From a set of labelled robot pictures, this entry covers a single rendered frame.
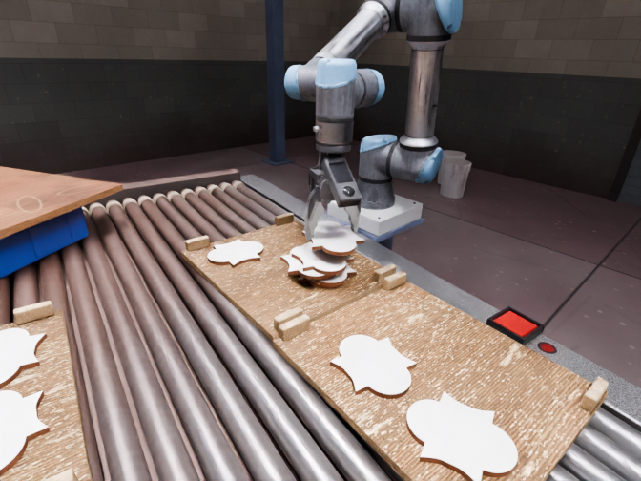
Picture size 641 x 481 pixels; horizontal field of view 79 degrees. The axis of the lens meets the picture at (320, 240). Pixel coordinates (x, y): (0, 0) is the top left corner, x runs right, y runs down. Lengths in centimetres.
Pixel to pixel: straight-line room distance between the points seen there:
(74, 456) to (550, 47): 544
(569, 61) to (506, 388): 495
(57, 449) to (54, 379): 14
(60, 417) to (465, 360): 61
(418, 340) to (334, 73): 50
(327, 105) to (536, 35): 493
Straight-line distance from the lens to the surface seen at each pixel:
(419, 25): 115
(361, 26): 109
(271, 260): 95
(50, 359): 78
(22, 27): 548
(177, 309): 84
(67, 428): 66
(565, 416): 70
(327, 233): 86
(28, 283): 106
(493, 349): 76
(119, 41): 569
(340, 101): 76
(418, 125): 121
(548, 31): 556
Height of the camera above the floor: 139
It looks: 26 degrees down
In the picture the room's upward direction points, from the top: 2 degrees clockwise
